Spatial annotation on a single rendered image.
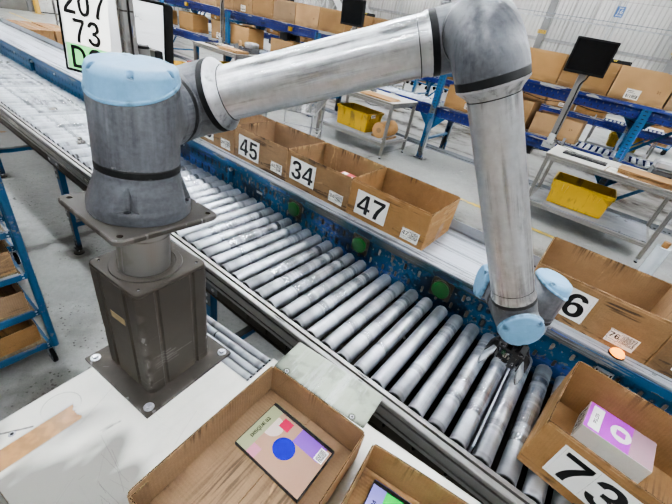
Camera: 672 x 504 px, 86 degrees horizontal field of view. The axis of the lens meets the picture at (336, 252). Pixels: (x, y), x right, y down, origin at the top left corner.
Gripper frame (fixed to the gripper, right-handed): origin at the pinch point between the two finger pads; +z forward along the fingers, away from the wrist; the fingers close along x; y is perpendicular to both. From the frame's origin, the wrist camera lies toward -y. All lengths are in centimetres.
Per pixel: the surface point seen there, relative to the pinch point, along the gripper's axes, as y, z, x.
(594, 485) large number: 21.8, -4.4, 26.8
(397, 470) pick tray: 48.4, -1.2, -8.4
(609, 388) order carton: -7.5, -9.0, 25.5
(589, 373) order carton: -8.1, -9.8, 20.0
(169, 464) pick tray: 80, -2, -43
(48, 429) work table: 92, 5, -72
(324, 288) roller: 6, 6, -64
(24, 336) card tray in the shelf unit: 80, 60, -167
